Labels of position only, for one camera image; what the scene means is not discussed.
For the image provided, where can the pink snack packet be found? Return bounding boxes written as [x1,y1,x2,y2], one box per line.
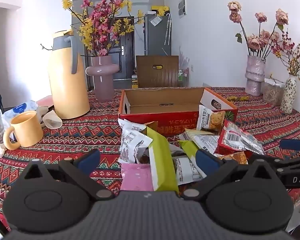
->
[120,163,154,191]

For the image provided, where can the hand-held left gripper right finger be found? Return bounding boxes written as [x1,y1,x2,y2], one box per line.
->
[181,149,278,201]

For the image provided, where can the pink textured vase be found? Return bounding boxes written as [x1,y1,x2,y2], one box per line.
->
[245,55,266,96]

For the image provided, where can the green snack packet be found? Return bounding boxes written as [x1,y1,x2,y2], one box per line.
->
[178,140,208,178]
[146,126,179,193]

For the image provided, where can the white tissue pack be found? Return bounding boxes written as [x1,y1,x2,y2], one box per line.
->
[2,100,39,125]

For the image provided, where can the pink board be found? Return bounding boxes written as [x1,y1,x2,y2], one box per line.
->
[36,96,54,108]

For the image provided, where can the yellow mug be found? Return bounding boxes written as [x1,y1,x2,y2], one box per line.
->
[3,110,44,150]

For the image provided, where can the red cardboard box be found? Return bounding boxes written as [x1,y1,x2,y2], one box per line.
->
[119,87,238,137]

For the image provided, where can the fallen yellow blossoms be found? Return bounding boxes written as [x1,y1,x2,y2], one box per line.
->
[226,95,249,102]

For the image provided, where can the dark door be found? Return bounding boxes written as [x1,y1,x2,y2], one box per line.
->
[110,16,135,80]

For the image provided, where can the orange snack packet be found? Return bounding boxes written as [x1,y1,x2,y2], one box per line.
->
[215,151,248,165]

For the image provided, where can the yellow box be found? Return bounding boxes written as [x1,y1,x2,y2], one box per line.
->
[151,5,170,14]

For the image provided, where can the floral white vase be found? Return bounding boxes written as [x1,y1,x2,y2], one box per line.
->
[280,75,297,114]

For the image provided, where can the grey refrigerator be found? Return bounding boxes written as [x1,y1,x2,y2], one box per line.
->
[144,12,172,57]

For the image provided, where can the white orange cracker packet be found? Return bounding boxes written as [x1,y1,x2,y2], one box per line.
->
[197,104,226,133]

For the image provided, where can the dried roses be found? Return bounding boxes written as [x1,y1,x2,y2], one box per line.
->
[227,1,290,58]

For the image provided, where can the pink glass vase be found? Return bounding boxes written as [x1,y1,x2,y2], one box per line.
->
[86,56,119,102]

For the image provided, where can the clear container of seeds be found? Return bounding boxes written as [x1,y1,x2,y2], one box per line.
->
[262,78,286,107]

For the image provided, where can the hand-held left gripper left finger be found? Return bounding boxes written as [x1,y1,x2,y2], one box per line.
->
[22,149,115,201]

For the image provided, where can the patterned red tablecloth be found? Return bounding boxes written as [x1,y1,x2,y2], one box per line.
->
[0,87,300,233]

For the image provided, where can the red and yellow berry branches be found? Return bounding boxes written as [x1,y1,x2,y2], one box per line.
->
[271,30,300,77]

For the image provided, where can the white printed snack packet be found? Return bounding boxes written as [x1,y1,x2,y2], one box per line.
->
[118,119,147,133]
[119,130,153,164]
[172,156,205,186]

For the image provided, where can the red snack packet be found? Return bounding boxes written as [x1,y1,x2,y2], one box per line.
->
[216,119,265,157]

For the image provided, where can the yellow thermos jug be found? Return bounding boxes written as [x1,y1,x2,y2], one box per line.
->
[48,29,91,120]

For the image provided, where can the dried flower bunch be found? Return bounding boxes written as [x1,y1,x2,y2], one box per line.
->
[179,46,190,68]

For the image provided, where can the white folded umbrella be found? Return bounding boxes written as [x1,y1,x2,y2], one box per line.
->
[164,14,172,46]

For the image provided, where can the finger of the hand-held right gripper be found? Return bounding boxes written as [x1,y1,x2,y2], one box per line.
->
[280,139,300,155]
[247,154,300,173]

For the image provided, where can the white striped snack packet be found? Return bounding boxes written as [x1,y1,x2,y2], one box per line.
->
[184,128,219,155]

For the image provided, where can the pink and yellow flower branches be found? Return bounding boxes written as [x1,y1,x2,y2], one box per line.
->
[40,0,147,58]

